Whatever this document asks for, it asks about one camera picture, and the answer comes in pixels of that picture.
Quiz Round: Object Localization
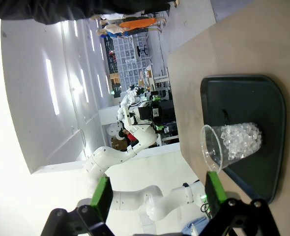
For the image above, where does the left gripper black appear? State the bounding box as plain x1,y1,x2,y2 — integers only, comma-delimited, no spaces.
138,97,165,130

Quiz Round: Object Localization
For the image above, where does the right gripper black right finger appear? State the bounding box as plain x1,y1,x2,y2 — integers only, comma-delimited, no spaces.
201,171,281,236

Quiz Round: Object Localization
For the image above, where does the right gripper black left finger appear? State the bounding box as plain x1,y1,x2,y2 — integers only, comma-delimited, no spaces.
40,176,116,236

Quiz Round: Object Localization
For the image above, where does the clear plastic cup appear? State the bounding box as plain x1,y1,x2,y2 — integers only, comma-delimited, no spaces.
200,122,263,174

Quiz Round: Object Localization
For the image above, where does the person in red top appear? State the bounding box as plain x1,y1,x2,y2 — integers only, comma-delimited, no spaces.
119,129,138,148

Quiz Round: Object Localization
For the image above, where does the blue cloth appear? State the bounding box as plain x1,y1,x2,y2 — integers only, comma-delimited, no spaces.
181,217,212,236

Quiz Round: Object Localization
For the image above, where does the black serving tray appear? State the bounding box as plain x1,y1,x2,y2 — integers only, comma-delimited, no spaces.
200,74,287,205

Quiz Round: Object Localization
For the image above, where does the mannequin in orange dress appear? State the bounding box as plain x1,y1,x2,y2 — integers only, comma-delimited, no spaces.
99,17,167,31

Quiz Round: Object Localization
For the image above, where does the person in black jacket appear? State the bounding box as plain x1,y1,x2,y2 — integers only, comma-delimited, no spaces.
0,0,173,25

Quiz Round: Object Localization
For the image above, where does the grid wall shelving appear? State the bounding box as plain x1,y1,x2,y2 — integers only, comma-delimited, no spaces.
108,34,153,87

